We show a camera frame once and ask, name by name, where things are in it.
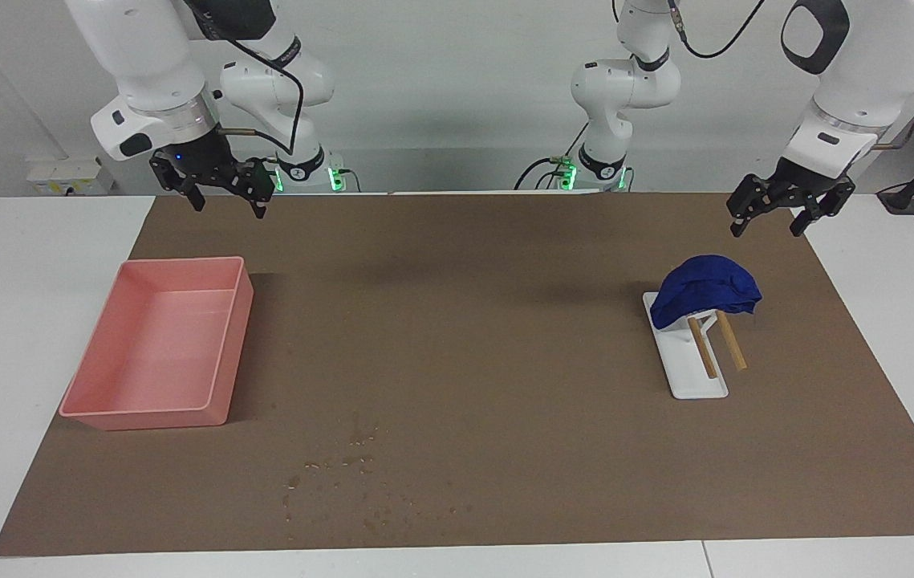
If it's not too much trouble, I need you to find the white rack with wooden rods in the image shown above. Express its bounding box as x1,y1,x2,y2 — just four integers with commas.
643,291,748,400

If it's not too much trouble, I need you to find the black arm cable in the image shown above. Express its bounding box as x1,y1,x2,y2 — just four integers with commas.
668,0,914,151
184,0,305,157

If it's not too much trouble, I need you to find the black base cable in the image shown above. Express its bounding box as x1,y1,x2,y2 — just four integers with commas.
514,120,590,191

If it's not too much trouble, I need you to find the white power socket box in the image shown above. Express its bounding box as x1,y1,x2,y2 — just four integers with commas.
26,157,114,196

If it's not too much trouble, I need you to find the blue towel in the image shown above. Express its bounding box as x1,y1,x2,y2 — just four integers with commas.
650,254,763,331

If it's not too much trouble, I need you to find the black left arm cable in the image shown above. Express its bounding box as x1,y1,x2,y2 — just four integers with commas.
668,0,914,151

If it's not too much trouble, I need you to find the pink plastic bin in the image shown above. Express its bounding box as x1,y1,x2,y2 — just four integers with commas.
59,256,254,431

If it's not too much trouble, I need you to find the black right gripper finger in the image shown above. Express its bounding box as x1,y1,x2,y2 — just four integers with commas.
149,153,206,213
225,159,276,220

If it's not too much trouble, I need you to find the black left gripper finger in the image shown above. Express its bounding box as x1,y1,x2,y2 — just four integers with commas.
790,178,857,238
727,171,780,239

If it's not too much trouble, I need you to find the brown table mat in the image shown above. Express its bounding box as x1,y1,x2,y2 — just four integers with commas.
0,191,914,558

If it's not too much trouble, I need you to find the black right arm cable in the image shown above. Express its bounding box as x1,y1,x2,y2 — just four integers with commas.
184,0,305,157

